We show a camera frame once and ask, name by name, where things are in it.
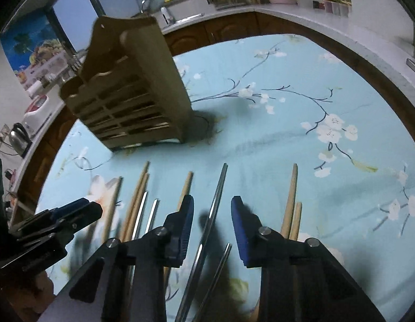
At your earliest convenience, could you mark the light blue floral tablecloth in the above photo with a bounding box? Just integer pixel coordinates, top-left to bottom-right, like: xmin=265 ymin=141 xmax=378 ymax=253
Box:
xmin=38 ymin=35 xmax=415 ymax=321

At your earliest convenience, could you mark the pink seasoning box set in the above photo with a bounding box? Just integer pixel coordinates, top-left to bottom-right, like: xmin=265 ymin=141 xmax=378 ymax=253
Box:
xmin=312 ymin=0 xmax=352 ymax=17

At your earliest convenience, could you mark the left human hand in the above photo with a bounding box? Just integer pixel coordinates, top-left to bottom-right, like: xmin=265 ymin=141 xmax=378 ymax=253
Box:
xmin=4 ymin=271 xmax=55 ymax=321

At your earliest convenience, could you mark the fork in holder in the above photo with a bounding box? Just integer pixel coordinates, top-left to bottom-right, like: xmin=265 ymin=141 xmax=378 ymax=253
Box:
xmin=69 ymin=56 xmax=82 ymax=74

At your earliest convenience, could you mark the chrome sink faucet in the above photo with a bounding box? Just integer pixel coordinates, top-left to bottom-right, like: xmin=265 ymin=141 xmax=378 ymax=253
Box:
xmin=139 ymin=0 xmax=175 ymax=24

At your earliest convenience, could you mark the stainless electric kettle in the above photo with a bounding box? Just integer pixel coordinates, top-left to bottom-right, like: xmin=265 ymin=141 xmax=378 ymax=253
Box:
xmin=9 ymin=122 xmax=32 ymax=158

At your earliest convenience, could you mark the wooden chopstick centre carved end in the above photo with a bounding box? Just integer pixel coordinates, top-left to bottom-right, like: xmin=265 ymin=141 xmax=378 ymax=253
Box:
xmin=164 ymin=171 xmax=193 ymax=288

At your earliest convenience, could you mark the wall power socket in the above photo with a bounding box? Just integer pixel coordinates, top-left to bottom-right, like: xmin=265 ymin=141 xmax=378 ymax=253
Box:
xmin=0 ymin=124 xmax=10 ymax=148

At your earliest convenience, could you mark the tropical fruit wall poster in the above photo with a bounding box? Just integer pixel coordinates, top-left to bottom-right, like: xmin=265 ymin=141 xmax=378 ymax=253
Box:
xmin=0 ymin=11 xmax=68 ymax=90

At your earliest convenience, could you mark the wooden chopstick pair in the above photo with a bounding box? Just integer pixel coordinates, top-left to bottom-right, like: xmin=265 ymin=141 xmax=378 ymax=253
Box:
xmin=289 ymin=202 xmax=303 ymax=241
xmin=280 ymin=164 xmax=298 ymax=239

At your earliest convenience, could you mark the wooden utensil holder caddy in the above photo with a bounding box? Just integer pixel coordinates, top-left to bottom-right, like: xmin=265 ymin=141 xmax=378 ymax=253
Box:
xmin=60 ymin=16 xmax=193 ymax=151

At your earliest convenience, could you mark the white red rice cooker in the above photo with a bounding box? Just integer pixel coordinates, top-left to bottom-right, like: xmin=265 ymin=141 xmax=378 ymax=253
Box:
xmin=22 ymin=94 xmax=52 ymax=136

